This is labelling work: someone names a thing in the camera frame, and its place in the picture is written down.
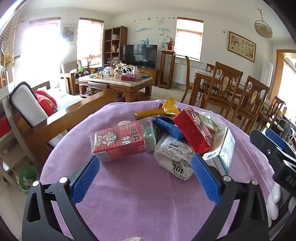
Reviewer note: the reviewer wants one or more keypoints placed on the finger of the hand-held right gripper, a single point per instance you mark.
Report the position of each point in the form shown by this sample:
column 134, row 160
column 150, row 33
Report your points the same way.
column 263, row 146
column 275, row 139

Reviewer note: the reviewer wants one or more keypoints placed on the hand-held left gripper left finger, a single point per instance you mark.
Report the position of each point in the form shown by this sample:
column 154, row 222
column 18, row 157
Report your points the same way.
column 85, row 182

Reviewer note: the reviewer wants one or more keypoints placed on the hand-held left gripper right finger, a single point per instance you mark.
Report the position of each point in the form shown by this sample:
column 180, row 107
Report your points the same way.
column 205, row 180

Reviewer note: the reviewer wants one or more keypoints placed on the white and blue box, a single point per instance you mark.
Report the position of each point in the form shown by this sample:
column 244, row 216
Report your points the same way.
column 222, row 153

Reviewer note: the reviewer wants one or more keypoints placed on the white printed plastic bag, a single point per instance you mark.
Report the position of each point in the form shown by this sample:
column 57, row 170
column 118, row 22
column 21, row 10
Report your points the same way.
column 171, row 153

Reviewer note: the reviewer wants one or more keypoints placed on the red drink carton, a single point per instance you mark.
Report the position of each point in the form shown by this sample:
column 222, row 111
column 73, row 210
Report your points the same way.
column 192, row 129

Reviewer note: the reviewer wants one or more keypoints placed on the green and white packet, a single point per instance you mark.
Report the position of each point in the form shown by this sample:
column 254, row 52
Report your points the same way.
column 211, row 122

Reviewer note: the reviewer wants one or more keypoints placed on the blue plastic wrapper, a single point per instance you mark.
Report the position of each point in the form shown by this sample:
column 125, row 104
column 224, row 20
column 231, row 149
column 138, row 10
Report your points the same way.
column 168, row 126

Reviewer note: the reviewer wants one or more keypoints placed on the gold foil wrapper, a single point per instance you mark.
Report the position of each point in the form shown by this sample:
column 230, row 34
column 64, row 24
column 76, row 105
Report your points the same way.
column 161, row 111

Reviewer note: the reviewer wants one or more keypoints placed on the person's right hand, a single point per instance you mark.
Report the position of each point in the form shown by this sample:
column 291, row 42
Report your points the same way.
column 275, row 197

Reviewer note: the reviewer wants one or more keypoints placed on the person's left hand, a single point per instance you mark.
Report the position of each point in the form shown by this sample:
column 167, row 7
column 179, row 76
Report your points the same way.
column 136, row 239

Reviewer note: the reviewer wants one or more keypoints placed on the wooden dining chair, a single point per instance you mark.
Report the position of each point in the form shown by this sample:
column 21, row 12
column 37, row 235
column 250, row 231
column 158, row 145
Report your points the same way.
column 275, row 109
column 225, row 85
column 187, row 76
column 210, row 67
column 253, row 97

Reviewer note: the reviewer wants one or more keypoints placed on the purple printed blanket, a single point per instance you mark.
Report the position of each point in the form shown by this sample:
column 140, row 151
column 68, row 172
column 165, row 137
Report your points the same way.
column 138, row 197

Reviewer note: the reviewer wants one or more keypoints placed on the green bucket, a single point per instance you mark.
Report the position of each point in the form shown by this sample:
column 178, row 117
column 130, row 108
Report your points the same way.
column 27, row 177

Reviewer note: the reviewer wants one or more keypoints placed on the white floor air conditioner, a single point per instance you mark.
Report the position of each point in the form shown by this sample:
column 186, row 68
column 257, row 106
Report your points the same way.
column 266, row 74

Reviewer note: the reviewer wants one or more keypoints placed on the wooden sofa with white cushions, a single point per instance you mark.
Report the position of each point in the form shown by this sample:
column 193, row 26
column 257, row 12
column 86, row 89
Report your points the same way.
column 69, row 109

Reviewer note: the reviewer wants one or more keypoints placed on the white side shelf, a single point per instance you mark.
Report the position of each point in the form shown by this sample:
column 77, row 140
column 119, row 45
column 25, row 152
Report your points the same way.
column 9, row 157

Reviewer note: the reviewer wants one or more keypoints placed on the red cushion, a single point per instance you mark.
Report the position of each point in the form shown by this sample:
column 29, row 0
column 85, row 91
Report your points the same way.
column 47, row 107
column 47, row 96

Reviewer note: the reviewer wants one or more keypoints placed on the wooden dining table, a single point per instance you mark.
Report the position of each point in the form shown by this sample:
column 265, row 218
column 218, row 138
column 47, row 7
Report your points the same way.
column 203, row 75

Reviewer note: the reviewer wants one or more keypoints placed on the red storage box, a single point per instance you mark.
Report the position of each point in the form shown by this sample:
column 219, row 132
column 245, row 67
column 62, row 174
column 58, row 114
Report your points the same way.
column 4, row 127

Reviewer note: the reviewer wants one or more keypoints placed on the framed flower painting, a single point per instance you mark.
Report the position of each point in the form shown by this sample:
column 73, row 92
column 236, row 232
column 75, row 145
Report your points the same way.
column 241, row 46

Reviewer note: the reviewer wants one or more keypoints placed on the wooden coffee table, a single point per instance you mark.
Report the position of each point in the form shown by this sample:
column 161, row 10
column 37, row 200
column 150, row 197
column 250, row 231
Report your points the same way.
column 115, row 87

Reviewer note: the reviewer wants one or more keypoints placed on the wooden armchair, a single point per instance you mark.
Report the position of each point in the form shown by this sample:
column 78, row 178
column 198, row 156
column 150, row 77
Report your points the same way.
column 68, row 74

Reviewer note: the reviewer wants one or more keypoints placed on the hanging crystal chandelier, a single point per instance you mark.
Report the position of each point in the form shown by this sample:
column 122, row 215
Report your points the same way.
column 263, row 29

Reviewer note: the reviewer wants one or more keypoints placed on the flat red box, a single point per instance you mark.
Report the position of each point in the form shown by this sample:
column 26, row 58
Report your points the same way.
column 128, row 78

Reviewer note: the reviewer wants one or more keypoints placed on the tall wooden plant stand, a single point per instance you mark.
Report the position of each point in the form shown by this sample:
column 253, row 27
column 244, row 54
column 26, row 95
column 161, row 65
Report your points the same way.
column 167, row 69

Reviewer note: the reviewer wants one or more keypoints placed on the wooden television stand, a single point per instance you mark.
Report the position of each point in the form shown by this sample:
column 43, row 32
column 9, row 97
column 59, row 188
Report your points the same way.
column 151, row 75

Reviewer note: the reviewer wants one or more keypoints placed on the white thermos bottle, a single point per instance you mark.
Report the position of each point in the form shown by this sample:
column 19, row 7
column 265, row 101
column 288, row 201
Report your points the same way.
column 135, row 70

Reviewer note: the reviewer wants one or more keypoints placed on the window with roller blind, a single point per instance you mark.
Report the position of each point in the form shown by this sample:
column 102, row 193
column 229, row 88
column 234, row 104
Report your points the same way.
column 44, row 41
column 189, row 39
column 90, row 39

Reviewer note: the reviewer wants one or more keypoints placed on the wooden bookshelf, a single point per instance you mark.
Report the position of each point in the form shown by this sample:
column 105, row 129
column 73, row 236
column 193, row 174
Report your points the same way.
column 108, row 46

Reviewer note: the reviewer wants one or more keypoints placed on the flat screen television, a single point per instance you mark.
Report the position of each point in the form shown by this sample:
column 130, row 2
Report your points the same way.
column 140, row 55

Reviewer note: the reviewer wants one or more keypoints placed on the red flowers in vase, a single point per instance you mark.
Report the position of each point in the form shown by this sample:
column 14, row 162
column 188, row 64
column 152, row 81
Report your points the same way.
column 170, row 44

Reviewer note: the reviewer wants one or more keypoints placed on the yellow flowers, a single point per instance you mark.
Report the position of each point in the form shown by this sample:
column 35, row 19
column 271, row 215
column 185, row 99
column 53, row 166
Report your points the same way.
column 5, row 58

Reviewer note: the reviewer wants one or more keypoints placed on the framed sunflower picture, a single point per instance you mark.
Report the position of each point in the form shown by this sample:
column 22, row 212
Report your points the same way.
column 68, row 33

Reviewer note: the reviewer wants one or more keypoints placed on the white wall radiator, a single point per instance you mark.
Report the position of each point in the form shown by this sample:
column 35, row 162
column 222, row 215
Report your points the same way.
column 180, row 73

